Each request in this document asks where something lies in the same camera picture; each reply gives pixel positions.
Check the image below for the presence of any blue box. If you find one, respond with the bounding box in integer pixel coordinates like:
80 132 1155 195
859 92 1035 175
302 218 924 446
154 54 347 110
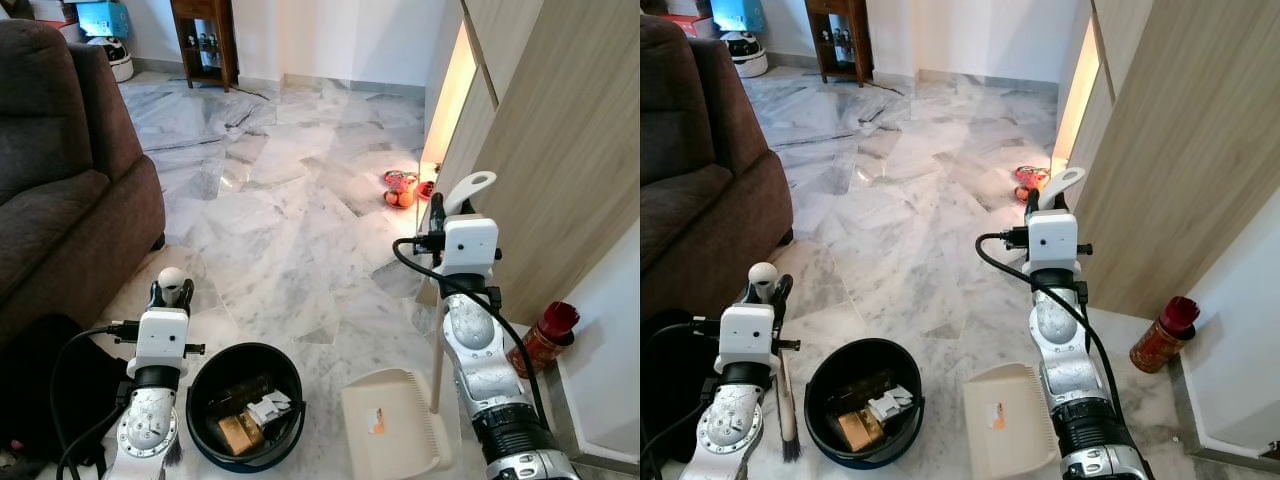
712 0 767 34
77 0 132 39

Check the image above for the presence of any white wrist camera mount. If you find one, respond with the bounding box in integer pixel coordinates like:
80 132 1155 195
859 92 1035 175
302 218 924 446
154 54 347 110
126 308 191 379
716 303 783 367
1026 209 1083 271
440 215 500 277

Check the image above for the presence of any red bottle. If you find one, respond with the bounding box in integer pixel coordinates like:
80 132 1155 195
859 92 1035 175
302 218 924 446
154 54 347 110
507 301 581 380
1130 295 1201 375

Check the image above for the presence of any dark wooden side table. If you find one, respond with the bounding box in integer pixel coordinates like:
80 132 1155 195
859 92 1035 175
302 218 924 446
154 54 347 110
170 0 240 93
805 0 875 87

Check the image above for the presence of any red orange toy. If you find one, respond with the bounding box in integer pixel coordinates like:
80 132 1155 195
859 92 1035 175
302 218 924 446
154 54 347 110
1014 165 1053 205
383 170 437 210

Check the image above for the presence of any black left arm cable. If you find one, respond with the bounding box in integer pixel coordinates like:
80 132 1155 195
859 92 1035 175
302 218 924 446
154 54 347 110
50 320 141 480
640 318 726 480

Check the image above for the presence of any golden box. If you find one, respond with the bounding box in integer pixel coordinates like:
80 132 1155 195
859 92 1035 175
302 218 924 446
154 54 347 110
218 412 266 456
838 408 886 453

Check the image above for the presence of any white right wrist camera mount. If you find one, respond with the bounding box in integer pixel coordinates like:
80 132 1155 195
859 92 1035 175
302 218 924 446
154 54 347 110
1026 209 1083 271
440 215 500 277

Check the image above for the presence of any black round bucket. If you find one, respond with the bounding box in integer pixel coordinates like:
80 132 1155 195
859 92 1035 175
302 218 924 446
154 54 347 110
186 342 306 474
804 338 927 470

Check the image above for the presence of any white round appliance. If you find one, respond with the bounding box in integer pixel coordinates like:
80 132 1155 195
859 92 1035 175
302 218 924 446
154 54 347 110
722 32 770 79
88 37 135 83

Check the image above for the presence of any light wood cabinet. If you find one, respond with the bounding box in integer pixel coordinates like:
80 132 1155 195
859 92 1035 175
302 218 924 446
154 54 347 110
1050 0 1280 321
420 0 641 327

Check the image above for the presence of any brown fabric sofa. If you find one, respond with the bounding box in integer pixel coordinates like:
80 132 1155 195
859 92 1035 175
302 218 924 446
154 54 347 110
0 18 167 346
640 14 796 326

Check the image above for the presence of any red box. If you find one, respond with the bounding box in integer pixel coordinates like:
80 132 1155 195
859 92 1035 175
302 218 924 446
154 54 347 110
30 0 83 43
655 0 715 39

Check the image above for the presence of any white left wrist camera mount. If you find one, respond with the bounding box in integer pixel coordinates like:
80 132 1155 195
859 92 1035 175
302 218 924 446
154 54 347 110
126 308 191 379
716 303 783 367

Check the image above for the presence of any cream long-handled dustpan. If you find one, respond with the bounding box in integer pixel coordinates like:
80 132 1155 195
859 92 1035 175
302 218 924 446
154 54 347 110
963 166 1087 480
340 171 498 480

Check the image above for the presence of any black bag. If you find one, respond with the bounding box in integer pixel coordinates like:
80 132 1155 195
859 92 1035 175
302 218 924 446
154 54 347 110
640 312 721 480
0 315 131 480

